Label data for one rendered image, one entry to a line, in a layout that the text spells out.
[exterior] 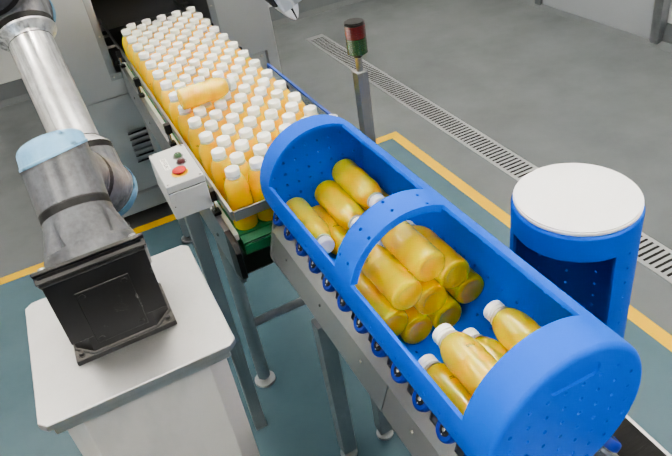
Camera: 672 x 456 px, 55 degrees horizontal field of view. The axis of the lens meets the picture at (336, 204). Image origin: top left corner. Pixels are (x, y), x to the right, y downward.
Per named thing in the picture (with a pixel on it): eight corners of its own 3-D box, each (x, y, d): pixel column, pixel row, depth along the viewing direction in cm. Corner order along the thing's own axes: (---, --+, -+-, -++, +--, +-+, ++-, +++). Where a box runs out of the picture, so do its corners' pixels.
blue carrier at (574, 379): (486, 527, 95) (491, 402, 79) (269, 233, 162) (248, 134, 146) (629, 441, 104) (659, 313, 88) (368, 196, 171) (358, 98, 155)
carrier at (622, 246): (501, 395, 208) (510, 476, 186) (505, 168, 159) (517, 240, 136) (594, 397, 203) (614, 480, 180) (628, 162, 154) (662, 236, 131)
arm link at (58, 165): (22, 219, 101) (-7, 143, 103) (64, 228, 114) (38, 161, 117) (90, 187, 101) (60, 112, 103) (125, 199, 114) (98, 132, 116)
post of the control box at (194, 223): (257, 430, 228) (180, 201, 171) (253, 422, 231) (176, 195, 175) (267, 425, 229) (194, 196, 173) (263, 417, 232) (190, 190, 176)
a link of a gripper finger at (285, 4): (299, 25, 141) (278, -13, 136) (283, 26, 145) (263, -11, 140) (308, 17, 142) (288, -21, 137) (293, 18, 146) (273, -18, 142)
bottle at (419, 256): (409, 279, 115) (365, 234, 127) (434, 286, 119) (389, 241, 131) (427, 248, 113) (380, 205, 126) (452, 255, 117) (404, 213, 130)
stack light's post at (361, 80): (389, 325, 261) (357, 74, 199) (384, 319, 264) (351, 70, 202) (397, 320, 262) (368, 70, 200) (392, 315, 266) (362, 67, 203)
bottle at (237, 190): (233, 232, 174) (218, 182, 164) (235, 218, 179) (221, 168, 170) (257, 229, 173) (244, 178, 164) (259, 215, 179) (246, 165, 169)
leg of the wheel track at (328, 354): (345, 463, 213) (316, 331, 177) (337, 450, 217) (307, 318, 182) (360, 455, 215) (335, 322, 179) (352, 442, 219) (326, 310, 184)
